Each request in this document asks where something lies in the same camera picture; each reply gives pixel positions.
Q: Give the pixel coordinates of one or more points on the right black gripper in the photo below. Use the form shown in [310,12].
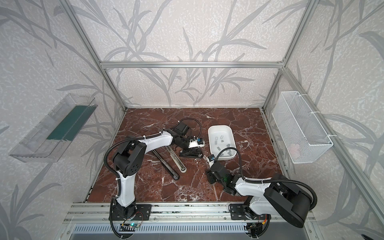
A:
[214,170]

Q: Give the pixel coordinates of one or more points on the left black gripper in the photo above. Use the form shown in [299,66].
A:
[189,149]

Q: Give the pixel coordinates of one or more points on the beige grey stapler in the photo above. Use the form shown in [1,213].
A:
[176,159]

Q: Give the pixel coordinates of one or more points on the black stapler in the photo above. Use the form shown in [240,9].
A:
[168,168]
[192,153]

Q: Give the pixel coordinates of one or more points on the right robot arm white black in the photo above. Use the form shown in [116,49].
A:
[292,200]

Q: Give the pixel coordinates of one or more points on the white plastic tray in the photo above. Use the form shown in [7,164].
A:
[217,131]

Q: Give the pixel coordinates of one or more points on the pink object in basket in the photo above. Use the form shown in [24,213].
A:
[295,151]

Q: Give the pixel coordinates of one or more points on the small circuit board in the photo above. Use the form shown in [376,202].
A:
[129,227]

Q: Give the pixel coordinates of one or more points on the green mat in shelf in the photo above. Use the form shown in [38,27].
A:
[70,126]

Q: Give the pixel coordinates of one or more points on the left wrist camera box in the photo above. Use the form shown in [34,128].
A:
[196,142]

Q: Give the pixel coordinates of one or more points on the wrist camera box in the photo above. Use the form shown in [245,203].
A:
[211,159]
[196,142]

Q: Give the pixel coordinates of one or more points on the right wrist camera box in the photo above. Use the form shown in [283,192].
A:
[211,159]

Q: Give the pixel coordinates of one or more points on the white wire mesh basket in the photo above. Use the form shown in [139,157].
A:
[298,124]

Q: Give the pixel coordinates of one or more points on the aluminium frame crossbar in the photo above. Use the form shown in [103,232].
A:
[268,65]

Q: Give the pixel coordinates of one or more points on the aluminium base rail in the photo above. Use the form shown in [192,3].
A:
[161,212]

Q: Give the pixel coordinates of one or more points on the clear acrylic wall shelf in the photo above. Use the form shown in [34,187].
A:
[48,141]

